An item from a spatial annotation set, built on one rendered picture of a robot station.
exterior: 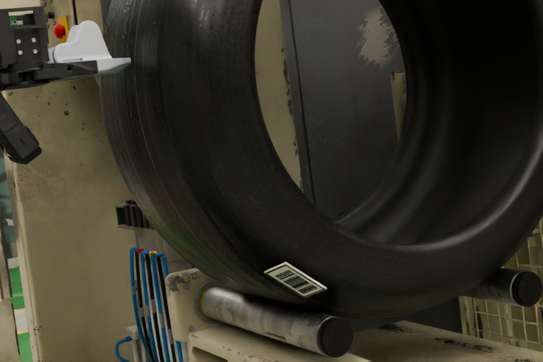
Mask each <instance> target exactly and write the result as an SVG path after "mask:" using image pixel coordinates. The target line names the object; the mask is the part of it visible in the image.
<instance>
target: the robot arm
mask: <svg viewBox="0 0 543 362"><path fill-rule="evenodd" d="M16 11H33V13H31V14H24V15H9V12H16ZM48 44H49V39H48V29H47V24H46V21H45V15H44V6H30V7H20V8H8V9H0V91H6V90H14V89H22V88H29V87H35V86H43V85H45V84H49V83H50V82H58V81H65V80H71V79H78V78H89V77H95V76H101V75H107V74H116V73H119V72H120V71H121V70H122V69H124V68H125V67H126V66H128V65H129V64H131V57H127V58H112V57H111V55H110V54H109V52H108V50H107V46H106V44H105V42H104V39H103V36H102V34H101V31H100V30H99V26H98V25H97V24H96V23H95V22H93V21H90V20H88V21H84V22H81V23H80V25H75V26H72V27H71V28H70V30H69V35H68V37H67V40H66V42H65V43H64V44H59V45H57V46H56V47H52V48H49V49H48ZM0 147H1V148H2V150H3V152H4V154H5V155H6V156H7V157H8V158H9V159H10V160H11V161H12V162H15V163H18V164H25V165H27V164H28V163H29V162H31V161H32V160H33V159H35V158H36V157H38V156H39V155H40V154H41V152H42V149H41V148H40V147H39V142H38V141H37V139H36V137H35V136H34V134H33V133H32V132H31V130H30V129H29V128H28V127H27V126H24V125H23V123H22V121H21V120H20V119H19V118H18V117H17V115H16V114H15V112H14V111H13V109H12V108H11V106H10V105H9V103H8V102H7V101H6V100H5V99H4V97H3V96H2V94H1V93H0Z"/></svg>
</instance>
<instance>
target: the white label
mask: <svg viewBox="0 0 543 362"><path fill-rule="evenodd" d="M264 273H265V274H267V275H268V276H270V277H271V278H273V279H274V280H277V281H278V282H280V283H281V284H283V285H284V286H286V287H287V288H290V289H291V290H293V291H294V292H295V293H297V294H299V295H300V296H302V297H304V298H305V297H309V296H311V295H314V294H315V293H319V292H321V291H324V290H326V289H327V287H325V286H323V285H322V284H320V283H318V282H317V281H316V280H314V279H312V278H311V277H309V276H307V275H306V274H305V273H303V272H302V271H300V270H298V269H296V268H295V267H294V266H292V265H291V264H289V263H287V262H285V263H282V264H280V265H278V266H275V267H273V268H270V269H268V270H266V271H264Z"/></svg>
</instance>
